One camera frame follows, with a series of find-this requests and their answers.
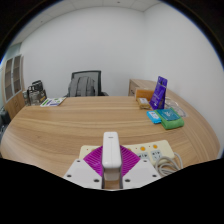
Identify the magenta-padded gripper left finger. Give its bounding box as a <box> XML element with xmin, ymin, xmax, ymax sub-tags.
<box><xmin>63</xmin><ymin>144</ymin><xmax>105</xmax><ymax>190</ymax></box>

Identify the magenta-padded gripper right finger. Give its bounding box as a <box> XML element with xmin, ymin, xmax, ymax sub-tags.
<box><xmin>119</xmin><ymin>144</ymin><xmax>162</xmax><ymax>190</ymax></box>

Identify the white charger block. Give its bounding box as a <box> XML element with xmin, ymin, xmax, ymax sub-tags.
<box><xmin>101</xmin><ymin>131</ymin><xmax>123</xmax><ymax>183</ymax></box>

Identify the cream power strip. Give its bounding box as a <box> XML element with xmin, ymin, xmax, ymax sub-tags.
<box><xmin>78</xmin><ymin>139</ymin><xmax>176</xmax><ymax>161</ymax></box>

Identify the small blue pack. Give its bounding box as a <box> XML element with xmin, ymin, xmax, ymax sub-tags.
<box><xmin>146</xmin><ymin>110</ymin><xmax>163</xmax><ymax>125</ymax></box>

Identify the teal flat pack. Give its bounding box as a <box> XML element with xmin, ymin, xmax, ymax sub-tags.
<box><xmin>155</xmin><ymin>107</ymin><xmax>181</xmax><ymax>123</ymax></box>

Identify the clear plastic bag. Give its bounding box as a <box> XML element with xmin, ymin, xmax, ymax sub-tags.
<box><xmin>164</xmin><ymin>97</ymin><xmax>188</xmax><ymax>118</ymax></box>

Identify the white green leaflet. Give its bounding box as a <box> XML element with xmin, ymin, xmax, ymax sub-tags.
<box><xmin>39</xmin><ymin>97</ymin><xmax>67</xmax><ymax>108</ymax></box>

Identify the purple standing pouch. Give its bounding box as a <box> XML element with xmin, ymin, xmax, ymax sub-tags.
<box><xmin>149</xmin><ymin>75</ymin><xmax>169</xmax><ymax>111</ymax></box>

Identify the grey backpack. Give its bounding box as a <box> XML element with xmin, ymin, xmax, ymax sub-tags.
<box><xmin>68</xmin><ymin>75</ymin><xmax>97</xmax><ymax>98</ymax></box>

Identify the black box with items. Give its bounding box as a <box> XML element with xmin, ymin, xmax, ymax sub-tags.
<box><xmin>22</xmin><ymin>79</ymin><xmax>48</xmax><ymax>107</ymax></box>

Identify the black mesh office chair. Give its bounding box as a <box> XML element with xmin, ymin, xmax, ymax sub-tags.
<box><xmin>64</xmin><ymin>69</ymin><xmax>109</xmax><ymax>98</ymax></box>

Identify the wooden shelf unit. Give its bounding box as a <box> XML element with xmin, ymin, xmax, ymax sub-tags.
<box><xmin>1</xmin><ymin>53</ymin><xmax>26</xmax><ymax>120</ymax></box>

